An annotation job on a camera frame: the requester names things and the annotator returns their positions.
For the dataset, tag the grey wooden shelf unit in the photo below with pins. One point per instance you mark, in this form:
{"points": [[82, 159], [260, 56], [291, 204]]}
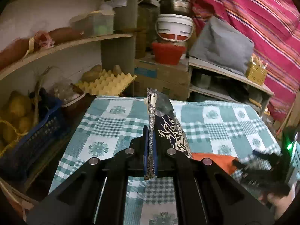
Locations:
{"points": [[211, 82]]}

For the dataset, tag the white plastic bucket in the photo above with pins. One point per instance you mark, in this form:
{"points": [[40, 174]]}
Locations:
{"points": [[174, 28]]}

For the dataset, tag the blue plastic crate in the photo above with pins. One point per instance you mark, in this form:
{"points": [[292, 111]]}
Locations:
{"points": [[17, 163]]}

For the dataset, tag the red plastic basin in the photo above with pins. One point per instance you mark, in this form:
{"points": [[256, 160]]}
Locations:
{"points": [[166, 53]]}

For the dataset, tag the steel cooking pot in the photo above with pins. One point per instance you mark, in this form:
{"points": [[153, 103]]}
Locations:
{"points": [[178, 7]]}

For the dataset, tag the light blue plastic basket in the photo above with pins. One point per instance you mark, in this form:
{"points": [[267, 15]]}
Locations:
{"points": [[293, 171]]}

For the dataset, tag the person's right hand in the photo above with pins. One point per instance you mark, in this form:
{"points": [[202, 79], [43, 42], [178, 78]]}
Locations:
{"points": [[281, 204]]}

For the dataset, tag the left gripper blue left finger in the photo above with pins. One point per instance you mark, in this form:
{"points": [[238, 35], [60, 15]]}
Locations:
{"points": [[146, 148]]}

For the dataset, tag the black silver foil bag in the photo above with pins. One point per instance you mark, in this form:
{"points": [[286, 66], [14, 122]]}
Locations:
{"points": [[161, 115]]}

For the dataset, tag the wooden wall shelf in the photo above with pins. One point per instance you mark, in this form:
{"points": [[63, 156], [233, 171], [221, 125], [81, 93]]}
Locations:
{"points": [[23, 18]]}

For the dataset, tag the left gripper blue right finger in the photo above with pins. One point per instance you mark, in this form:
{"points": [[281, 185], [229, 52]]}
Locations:
{"points": [[157, 153]]}

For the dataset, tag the red striped cloth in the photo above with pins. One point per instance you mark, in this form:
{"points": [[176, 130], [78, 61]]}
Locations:
{"points": [[273, 26]]}

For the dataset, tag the yellow egg tray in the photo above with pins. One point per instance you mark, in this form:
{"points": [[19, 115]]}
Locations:
{"points": [[107, 84]]}

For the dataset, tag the green checkered tablecloth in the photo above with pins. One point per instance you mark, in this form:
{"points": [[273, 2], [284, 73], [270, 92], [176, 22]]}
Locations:
{"points": [[100, 178]]}

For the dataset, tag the orange snack wrapper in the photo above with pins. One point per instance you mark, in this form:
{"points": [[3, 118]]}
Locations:
{"points": [[223, 161]]}

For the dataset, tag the large cardboard box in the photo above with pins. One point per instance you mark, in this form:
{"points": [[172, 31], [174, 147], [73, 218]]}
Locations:
{"points": [[172, 80]]}

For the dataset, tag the clear plastic container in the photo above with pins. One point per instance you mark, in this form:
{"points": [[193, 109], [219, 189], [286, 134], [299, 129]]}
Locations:
{"points": [[95, 23]]}

